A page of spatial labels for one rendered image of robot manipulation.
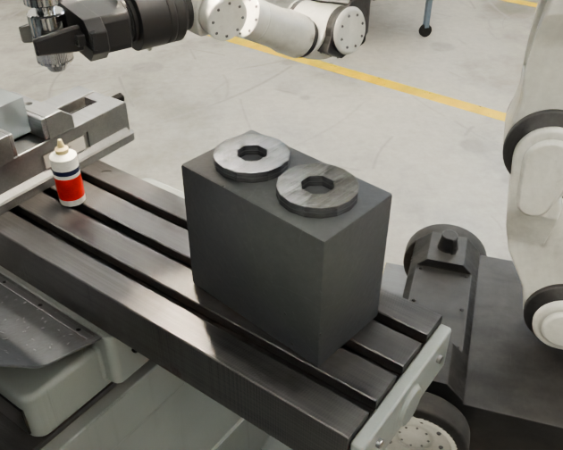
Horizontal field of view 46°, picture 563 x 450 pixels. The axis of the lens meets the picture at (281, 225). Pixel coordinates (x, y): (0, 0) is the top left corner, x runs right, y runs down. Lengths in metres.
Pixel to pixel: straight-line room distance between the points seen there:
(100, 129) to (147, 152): 1.94
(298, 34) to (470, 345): 0.70
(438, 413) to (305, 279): 0.59
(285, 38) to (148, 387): 0.60
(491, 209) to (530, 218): 1.65
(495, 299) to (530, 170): 0.47
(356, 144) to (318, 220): 2.48
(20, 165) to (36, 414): 0.38
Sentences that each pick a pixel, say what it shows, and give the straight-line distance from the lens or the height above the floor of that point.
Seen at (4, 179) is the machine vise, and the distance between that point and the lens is 1.10.
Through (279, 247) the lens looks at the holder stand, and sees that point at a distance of 0.72.
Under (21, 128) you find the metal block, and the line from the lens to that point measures 1.13.
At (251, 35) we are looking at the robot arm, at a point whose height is 1.18.
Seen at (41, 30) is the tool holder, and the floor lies 1.25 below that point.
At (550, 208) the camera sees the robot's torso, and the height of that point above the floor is 0.93.
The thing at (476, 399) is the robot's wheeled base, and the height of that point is 0.57.
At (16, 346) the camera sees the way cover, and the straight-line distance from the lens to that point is 0.94.
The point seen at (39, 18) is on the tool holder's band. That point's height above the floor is 1.27.
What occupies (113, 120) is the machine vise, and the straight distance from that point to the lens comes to 1.21.
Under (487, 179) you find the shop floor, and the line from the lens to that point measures 3.02.
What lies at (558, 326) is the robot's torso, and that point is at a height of 0.69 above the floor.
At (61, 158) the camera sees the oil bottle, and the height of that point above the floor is 1.04.
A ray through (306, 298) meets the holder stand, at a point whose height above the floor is 1.06.
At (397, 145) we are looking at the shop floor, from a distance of 3.18.
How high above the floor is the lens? 1.55
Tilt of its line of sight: 37 degrees down
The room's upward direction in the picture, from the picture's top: straight up
